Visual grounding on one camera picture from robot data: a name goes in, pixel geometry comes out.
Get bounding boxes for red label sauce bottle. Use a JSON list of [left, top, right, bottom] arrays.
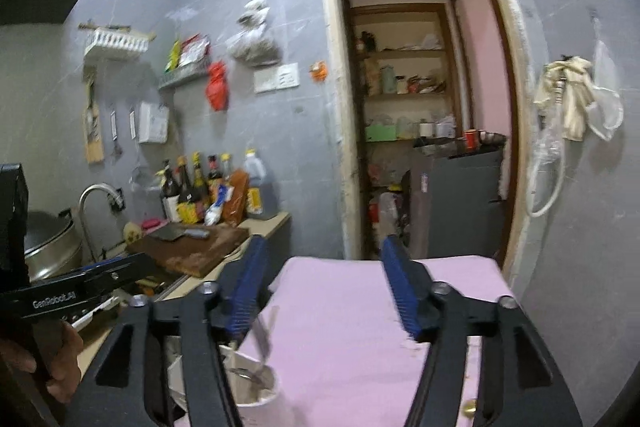
[[206, 155, 225, 203]]

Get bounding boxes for red plastic bag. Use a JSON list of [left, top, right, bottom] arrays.
[[206, 61, 230, 112]]

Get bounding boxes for steel cleaver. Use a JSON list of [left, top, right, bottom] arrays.
[[147, 227, 211, 242]]

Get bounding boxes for hanging metal peeler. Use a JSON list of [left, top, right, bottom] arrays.
[[110, 109, 124, 158]]

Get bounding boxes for worn door frame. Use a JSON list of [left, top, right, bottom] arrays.
[[316, 0, 537, 279]]

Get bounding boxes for white wall socket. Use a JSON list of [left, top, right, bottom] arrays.
[[276, 63, 301, 90]]

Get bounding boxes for person's left hand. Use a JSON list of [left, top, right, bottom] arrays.
[[0, 322, 85, 404]]

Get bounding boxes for wooden storage shelf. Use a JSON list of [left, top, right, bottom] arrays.
[[342, 0, 462, 144]]

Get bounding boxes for dark wine bottle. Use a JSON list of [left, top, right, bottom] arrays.
[[160, 161, 182, 223]]

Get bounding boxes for white wall basket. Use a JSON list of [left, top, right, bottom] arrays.
[[82, 27, 154, 60]]

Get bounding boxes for grey wall spice rack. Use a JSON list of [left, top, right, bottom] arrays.
[[159, 62, 211, 90]]

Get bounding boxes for red white seasoning packet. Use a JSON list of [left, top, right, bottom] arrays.
[[177, 34, 211, 68]]

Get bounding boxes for green yellow seasoning packet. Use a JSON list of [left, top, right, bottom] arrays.
[[165, 38, 182, 72]]

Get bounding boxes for orange seasoning packet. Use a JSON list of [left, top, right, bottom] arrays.
[[222, 169, 250, 228]]

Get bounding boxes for clear hanging plastic bag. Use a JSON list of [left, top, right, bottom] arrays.
[[590, 19, 625, 142]]

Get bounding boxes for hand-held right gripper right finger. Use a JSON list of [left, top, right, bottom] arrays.
[[380, 236, 583, 427]]

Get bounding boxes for wooden cutting board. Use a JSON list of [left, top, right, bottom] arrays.
[[125, 223, 251, 279]]

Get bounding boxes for white wall paper holder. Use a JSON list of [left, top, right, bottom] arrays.
[[137, 102, 170, 144]]

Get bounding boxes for clear bag of dried goods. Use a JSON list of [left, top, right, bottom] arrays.
[[226, 0, 284, 68]]

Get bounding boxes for white hose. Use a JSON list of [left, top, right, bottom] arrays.
[[525, 127, 566, 218]]

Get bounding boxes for metal faucet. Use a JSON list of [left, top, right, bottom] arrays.
[[78, 184, 124, 266]]

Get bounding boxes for yellow label sauce bottle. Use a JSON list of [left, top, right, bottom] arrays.
[[176, 157, 199, 223]]

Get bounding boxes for large cooking oil jug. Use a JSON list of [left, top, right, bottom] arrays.
[[241, 148, 279, 221]]

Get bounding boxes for beige kitchen counter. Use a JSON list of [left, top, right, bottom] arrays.
[[75, 211, 291, 388]]

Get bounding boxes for pink floral tablecloth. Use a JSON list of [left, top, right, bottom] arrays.
[[237, 255, 514, 427]]

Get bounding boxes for white plastic utensil caddy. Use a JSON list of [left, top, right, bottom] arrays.
[[167, 337, 279, 427]]

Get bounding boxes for steel cooking pot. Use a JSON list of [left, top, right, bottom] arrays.
[[22, 207, 84, 283]]

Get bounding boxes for beige rubber gloves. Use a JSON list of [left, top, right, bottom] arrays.
[[532, 56, 596, 142]]

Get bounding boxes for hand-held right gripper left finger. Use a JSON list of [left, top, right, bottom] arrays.
[[65, 234, 271, 427]]

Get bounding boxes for hanging wooden board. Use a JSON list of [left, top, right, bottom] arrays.
[[82, 72, 105, 165]]

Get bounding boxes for dark soy sauce bottle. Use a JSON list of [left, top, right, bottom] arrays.
[[191, 152, 211, 218]]

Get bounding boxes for small shiny metal spoon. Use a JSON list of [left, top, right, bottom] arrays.
[[227, 367, 266, 386]]

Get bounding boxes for blue white packet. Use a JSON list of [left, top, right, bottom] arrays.
[[204, 184, 236, 227]]

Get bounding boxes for white wall switch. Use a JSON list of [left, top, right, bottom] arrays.
[[253, 66, 279, 94]]

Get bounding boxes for grey refrigerator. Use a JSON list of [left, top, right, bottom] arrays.
[[407, 144, 506, 260]]

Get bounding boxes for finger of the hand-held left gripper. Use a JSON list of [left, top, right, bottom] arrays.
[[80, 252, 148, 274], [81, 254, 157, 304]]

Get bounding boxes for green box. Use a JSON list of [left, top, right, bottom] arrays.
[[365, 124, 399, 143]]

